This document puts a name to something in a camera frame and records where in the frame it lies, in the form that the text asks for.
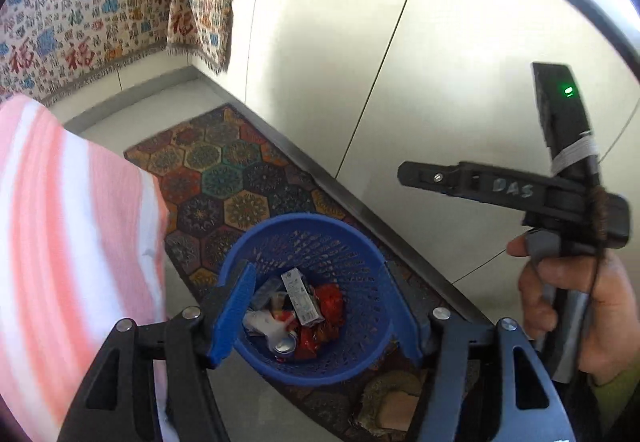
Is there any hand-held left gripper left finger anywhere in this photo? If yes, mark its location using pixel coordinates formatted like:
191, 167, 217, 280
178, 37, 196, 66
57, 262, 257, 442

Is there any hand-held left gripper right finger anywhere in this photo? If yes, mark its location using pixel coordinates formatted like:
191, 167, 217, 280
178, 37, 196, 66
385, 262, 571, 442

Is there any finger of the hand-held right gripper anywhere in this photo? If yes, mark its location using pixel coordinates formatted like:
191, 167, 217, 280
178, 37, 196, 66
398, 162, 551, 215

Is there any red aluminium can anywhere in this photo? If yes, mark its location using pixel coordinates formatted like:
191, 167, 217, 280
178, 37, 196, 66
272, 334, 299, 359

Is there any blue plastic basket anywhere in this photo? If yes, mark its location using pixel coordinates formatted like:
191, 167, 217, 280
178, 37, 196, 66
217, 213, 397, 380

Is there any red snack packet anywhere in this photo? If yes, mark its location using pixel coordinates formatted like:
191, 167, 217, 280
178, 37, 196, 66
295, 283, 347, 360

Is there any person's right hand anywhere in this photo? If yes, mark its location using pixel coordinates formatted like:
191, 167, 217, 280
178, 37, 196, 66
506, 234, 640, 385

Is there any green fuzzy slipper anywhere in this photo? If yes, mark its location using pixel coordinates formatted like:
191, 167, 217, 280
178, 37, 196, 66
357, 370, 426, 438

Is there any white kitchen cabinet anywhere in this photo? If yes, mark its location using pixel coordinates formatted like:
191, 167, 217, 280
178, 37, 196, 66
227, 0, 640, 305

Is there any patterned hexagon floor rug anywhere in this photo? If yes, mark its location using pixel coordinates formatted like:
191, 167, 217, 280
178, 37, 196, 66
124, 104, 493, 442

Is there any pink striped tablecloth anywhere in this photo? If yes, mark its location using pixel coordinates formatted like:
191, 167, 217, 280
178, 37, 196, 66
0, 94, 171, 442

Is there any large printed blanket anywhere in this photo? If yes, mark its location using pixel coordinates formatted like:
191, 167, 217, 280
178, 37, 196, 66
0, 0, 188, 105

